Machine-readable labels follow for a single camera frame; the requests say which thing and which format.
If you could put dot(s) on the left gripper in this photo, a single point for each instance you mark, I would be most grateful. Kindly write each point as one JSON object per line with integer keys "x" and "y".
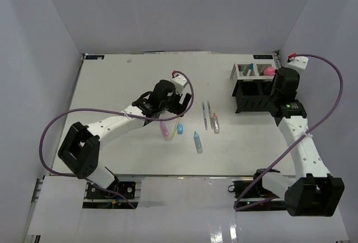
{"x": 179, "y": 108}

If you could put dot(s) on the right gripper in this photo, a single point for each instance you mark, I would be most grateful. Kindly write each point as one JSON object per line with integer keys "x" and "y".
{"x": 276, "y": 71}

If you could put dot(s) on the yellow slim highlighter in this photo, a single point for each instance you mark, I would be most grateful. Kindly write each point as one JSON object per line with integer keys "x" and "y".
{"x": 175, "y": 128}

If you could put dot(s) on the orange stubby highlighter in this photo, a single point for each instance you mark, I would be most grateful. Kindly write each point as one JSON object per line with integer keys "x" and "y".
{"x": 215, "y": 122}

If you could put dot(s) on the blue stubby highlighter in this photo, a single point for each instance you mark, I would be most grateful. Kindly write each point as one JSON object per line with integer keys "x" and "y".
{"x": 197, "y": 142}

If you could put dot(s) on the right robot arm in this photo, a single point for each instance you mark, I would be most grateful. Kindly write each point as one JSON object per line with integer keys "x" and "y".
{"x": 314, "y": 191}

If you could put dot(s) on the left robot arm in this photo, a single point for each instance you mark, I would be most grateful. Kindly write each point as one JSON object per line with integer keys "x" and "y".
{"x": 81, "y": 146}

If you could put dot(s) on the black mesh organizer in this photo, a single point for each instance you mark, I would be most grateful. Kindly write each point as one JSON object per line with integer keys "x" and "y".
{"x": 252, "y": 95}

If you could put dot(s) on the blue highlighter cap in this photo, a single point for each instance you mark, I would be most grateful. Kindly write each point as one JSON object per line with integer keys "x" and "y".
{"x": 180, "y": 128}

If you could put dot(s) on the pink stubby highlighter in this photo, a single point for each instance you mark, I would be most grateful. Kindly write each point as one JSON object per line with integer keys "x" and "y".
{"x": 164, "y": 131}

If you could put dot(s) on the white mesh organizer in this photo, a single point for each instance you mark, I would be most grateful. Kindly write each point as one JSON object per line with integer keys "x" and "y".
{"x": 252, "y": 71}

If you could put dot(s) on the right blue table label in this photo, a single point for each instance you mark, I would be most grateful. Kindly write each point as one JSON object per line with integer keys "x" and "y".
{"x": 259, "y": 56}

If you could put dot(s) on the blue table label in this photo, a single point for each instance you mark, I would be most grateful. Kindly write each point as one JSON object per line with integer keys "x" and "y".
{"x": 259, "y": 56}
{"x": 94, "y": 57}

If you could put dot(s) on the left blue table label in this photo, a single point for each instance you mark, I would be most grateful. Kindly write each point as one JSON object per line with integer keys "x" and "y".
{"x": 94, "y": 57}

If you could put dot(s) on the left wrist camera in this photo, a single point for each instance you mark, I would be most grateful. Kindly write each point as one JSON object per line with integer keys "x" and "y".
{"x": 179, "y": 81}

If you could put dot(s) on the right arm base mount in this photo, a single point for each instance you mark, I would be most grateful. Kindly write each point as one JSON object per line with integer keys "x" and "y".
{"x": 255, "y": 194}

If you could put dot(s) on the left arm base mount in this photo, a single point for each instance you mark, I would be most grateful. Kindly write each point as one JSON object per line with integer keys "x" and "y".
{"x": 125, "y": 195}

